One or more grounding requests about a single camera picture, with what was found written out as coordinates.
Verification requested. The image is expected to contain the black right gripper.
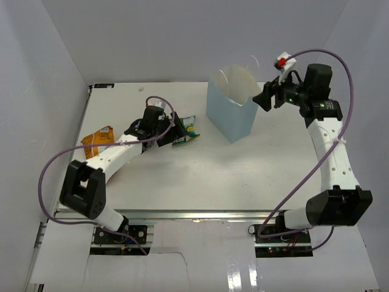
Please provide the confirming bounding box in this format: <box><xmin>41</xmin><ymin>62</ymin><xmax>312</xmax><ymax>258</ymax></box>
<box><xmin>253</xmin><ymin>69</ymin><xmax>310</xmax><ymax>113</ymax></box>

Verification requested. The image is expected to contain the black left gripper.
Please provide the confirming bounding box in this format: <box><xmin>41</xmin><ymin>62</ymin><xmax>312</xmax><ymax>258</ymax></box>
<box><xmin>153</xmin><ymin>112</ymin><xmax>188</xmax><ymax>147</ymax></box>

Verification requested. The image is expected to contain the green snack bag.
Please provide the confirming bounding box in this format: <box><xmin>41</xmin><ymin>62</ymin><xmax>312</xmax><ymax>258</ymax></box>
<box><xmin>172</xmin><ymin>115</ymin><xmax>200</xmax><ymax>146</ymax></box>

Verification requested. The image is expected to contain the orange kettle chips bag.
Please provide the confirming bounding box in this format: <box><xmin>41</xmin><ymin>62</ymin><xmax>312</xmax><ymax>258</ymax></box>
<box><xmin>81</xmin><ymin>125</ymin><xmax>114</xmax><ymax>159</ymax></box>

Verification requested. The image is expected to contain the blue kettle chips bag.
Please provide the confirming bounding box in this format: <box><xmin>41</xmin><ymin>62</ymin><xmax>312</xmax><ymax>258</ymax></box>
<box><xmin>142</xmin><ymin>141</ymin><xmax>155</xmax><ymax>153</ymax></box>

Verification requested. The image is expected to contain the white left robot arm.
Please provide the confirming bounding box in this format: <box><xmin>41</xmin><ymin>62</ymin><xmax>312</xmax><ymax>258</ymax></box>
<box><xmin>60</xmin><ymin>105</ymin><xmax>189</xmax><ymax>243</ymax></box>

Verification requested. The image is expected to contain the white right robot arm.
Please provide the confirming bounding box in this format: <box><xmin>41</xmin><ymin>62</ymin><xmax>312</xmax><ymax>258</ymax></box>
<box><xmin>253</xmin><ymin>64</ymin><xmax>373</xmax><ymax>243</ymax></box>

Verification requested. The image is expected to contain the light blue paper bag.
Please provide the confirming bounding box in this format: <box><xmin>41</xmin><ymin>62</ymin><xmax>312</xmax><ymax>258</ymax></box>
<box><xmin>206</xmin><ymin>64</ymin><xmax>261</xmax><ymax>143</ymax></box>

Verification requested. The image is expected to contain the white cardboard front cover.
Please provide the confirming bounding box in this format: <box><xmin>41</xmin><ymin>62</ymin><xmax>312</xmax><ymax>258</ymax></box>
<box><xmin>30</xmin><ymin>221</ymin><xmax>378</xmax><ymax>291</ymax></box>

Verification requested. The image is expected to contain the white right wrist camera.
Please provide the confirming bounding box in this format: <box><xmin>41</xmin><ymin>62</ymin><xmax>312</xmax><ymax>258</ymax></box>
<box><xmin>274</xmin><ymin>52</ymin><xmax>297</xmax><ymax>82</ymax></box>

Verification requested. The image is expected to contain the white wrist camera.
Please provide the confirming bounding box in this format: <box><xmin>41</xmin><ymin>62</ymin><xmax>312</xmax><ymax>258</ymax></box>
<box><xmin>274</xmin><ymin>52</ymin><xmax>297</xmax><ymax>82</ymax></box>
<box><xmin>150</xmin><ymin>100</ymin><xmax>166</xmax><ymax>111</ymax></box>

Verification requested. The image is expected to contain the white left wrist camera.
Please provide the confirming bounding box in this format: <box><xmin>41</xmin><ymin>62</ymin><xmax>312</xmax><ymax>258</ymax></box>
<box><xmin>150</xmin><ymin>100</ymin><xmax>166</xmax><ymax>111</ymax></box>

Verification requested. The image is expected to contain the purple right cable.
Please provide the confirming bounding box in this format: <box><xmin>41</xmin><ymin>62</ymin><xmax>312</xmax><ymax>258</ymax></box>
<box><xmin>256</xmin><ymin>48</ymin><xmax>354</xmax><ymax>252</ymax></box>

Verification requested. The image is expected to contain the purple cable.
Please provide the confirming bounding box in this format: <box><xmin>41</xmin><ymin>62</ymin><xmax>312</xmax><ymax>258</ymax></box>
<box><xmin>37</xmin><ymin>96</ymin><xmax>176</xmax><ymax>256</ymax></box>
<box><xmin>256</xmin><ymin>48</ymin><xmax>354</xmax><ymax>252</ymax></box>

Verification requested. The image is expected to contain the aluminium table rail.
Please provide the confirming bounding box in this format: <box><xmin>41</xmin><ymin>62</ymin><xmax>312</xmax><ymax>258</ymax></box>
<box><xmin>54</xmin><ymin>208</ymin><xmax>347</xmax><ymax>223</ymax></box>

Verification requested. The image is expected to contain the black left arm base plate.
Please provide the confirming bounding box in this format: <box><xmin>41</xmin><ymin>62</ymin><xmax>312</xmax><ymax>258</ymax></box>
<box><xmin>92</xmin><ymin>223</ymin><xmax>149</xmax><ymax>246</ymax></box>

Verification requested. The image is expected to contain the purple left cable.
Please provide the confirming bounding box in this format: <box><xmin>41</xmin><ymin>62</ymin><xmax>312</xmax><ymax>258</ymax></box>
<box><xmin>37</xmin><ymin>96</ymin><xmax>176</xmax><ymax>256</ymax></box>

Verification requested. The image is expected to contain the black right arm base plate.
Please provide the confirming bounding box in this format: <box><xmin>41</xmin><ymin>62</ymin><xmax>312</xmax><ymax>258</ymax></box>
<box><xmin>248</xmin><ymin>224</ymin><xmax>313</xmax><ymax>259</ymax></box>

